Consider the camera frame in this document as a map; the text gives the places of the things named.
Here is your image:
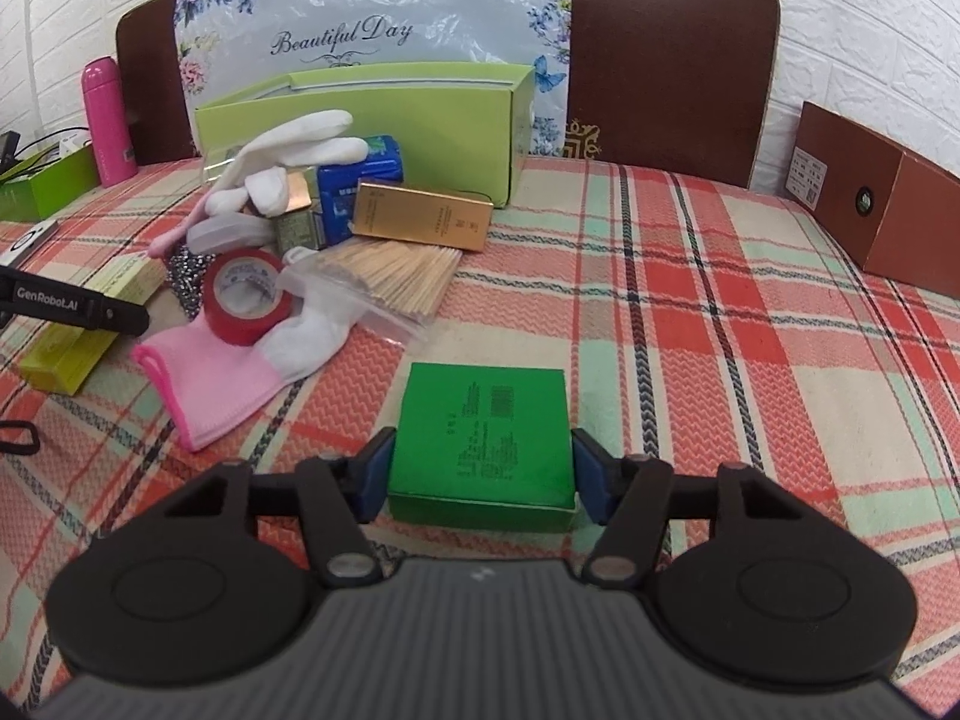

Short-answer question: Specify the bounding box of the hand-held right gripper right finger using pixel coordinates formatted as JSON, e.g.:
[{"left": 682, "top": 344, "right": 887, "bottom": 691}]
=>
[{"left": 571, "top": 429, "right": 807, "bottom": 587}]

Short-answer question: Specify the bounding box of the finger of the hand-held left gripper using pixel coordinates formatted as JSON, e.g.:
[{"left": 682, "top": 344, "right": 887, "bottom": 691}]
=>
[{"left": 90, "top": 292, "right": 151, "bottom": 336}]

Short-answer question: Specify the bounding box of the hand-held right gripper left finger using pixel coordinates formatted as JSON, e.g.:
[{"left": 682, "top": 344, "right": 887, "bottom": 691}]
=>
[{"left": 161, "top": 427, "right": 396, "bottom": 590}]

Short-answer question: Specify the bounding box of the bag of wooden sticks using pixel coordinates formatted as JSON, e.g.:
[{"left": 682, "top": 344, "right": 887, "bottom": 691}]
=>
[{"left": 281, "top": 240, "right": 464, "bottom": 342}]

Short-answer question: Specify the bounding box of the gold rectangular box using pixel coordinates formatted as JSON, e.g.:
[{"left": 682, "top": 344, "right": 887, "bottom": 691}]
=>
[{"left": 352, "top": 180, "right": 494, "bottom": 252}]

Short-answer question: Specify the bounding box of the light green box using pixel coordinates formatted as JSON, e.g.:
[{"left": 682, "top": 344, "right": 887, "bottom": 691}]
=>
[{"left": 195, "top": 64, "right": 535, "bottom": 209}]

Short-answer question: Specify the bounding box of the long yellow-green box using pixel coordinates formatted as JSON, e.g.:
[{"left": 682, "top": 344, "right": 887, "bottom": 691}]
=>
[{"left": 19, "top": 251, "right": 167, "bottom": 396}]

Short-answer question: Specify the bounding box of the bright green box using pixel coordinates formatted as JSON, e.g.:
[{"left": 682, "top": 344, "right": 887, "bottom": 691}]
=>
[{"left": 0, "top": 142, "right": 102, "bottom": 222}]

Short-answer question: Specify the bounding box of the pink and white glove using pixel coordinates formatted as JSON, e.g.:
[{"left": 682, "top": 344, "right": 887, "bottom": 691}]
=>
[{"left": 133, "top": 292, "right": 361, "bottom": 452}]

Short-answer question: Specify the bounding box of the red tape roll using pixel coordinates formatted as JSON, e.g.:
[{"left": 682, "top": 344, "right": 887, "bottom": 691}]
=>
[{"left": 204, "top": 249, "right": 297, "bottom": 347}]

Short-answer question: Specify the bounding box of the white plastic case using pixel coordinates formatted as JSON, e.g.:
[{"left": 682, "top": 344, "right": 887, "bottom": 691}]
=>
[{"left": 186, "top": 214, "right": 271, "bottom": 254}]

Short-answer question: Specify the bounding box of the white charger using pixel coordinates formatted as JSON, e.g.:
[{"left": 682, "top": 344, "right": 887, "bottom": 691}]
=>
[{"left": 45, "top": 127, "right": 95, "bottom": 158}]

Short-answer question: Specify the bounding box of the plaid bed sheet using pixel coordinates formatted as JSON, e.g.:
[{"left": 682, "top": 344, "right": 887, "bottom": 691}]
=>
[{"left": 0, "top": 154, "right": 960, "bottom": 706}]

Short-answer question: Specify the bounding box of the pink thermos bottle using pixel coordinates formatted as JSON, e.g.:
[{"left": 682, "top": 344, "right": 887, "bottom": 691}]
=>
[{"left": 81, "top": 58, "right": 140, "bottom": 188}]

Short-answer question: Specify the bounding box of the small olive green box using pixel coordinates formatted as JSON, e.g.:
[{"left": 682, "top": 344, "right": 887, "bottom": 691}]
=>
[{"left": 271, "top": 211, "right": 327, "bottom": 252}]

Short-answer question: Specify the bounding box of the small copper box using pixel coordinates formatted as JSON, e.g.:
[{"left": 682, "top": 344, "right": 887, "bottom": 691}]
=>
[{"left": 281, "top": 171, "right": 314, "bottom": 217}]

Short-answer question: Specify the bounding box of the blue packet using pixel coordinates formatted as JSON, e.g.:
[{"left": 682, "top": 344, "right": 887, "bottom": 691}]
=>
[{"left": 316, "top": 136, "right": 406, "bottom": 245}]

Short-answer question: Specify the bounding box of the floral plastic bag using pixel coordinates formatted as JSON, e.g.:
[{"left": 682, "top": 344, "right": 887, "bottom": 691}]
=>
[{"left": 174, "top": 0, "right": 575, "bottom": 158}]

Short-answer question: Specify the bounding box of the brown cardboard box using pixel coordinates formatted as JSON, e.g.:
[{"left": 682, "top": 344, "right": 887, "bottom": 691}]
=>
[{"left": 787, "top": 100, "right": 960, "bottom": 297}]

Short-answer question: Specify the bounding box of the brown wooden headboard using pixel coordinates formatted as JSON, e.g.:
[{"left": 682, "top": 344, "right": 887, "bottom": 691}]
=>
[{"left": 116, "top": 0, "right": 781, "bottom": 188}]

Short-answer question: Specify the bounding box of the black strap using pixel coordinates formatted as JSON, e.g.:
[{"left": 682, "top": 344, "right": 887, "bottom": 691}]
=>
[{"left": 0, "top": 420, "right": 40, "bottom": 455}]

